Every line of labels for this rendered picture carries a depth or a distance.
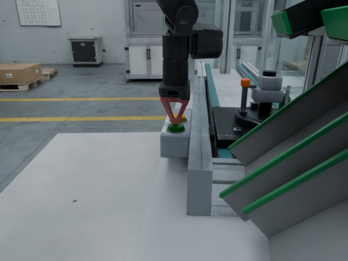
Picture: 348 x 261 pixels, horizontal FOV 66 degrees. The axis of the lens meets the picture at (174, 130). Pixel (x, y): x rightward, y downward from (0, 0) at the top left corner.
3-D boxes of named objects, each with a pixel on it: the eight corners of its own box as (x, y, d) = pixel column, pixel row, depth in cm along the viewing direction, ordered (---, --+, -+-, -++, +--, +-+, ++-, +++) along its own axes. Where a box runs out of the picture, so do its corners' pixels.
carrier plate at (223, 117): (217, 147, 57) (217, 139, 56) (212, 113, 79) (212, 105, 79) (333, 151, 55) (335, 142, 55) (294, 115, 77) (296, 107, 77)
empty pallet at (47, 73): (-9, 81, 585) (-10, 74, 580) (7, 74, 660) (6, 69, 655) (49, 79, 602) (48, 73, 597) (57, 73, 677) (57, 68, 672)
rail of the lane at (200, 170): (186, 215, 51) (187, 164, 47) (193, 96, 133) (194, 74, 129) (215, 216, 50) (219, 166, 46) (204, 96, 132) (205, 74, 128)
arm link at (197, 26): (165, -7, 54) (177, 5, 48) (217, -5, 57) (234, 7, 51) (161, 49, 62) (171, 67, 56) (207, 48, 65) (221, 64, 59)
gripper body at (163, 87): (190, 86, 65) (190, 55, 62) (188, 97, 56) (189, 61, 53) (163, 86, 66) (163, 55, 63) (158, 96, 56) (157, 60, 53)
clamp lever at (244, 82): (239, 111, 65) (242, 80, 62) (238, 108, 67) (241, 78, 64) (254, 111, 65) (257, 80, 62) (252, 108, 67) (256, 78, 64)
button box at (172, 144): (160, 158, 64) (159, 134, 61) (169, 126, 83) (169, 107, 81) (189, 159, 63) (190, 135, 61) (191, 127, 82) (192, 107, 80)
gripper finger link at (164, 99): (189, 118, 68) (190, 82, 64) (189, 128, 61) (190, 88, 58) (163, 117, 68) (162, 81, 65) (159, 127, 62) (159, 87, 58)
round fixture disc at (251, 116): (238, 131, 61) (239, 122, 60) (231, 112, 74) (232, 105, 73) (301, 133, 60) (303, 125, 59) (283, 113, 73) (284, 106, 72)
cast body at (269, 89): (254, 102, 63) (257, 72, 60) (250, 97, 67) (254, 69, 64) (290, 103, 62) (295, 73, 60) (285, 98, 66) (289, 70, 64)
